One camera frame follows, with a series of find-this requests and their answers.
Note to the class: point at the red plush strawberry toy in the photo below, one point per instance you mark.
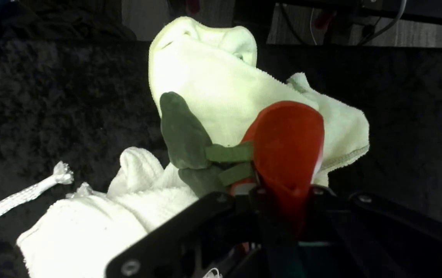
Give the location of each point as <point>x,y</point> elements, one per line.
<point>280,150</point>

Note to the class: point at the cream white towel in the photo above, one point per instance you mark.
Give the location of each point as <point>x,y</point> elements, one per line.
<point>81,234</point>

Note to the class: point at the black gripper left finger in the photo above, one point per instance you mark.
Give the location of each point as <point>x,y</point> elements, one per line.
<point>203,241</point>

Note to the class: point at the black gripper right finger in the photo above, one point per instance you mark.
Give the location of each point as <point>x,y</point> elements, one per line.
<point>368,237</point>

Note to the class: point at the pale green cloth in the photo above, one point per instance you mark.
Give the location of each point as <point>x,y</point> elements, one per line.
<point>215,71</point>

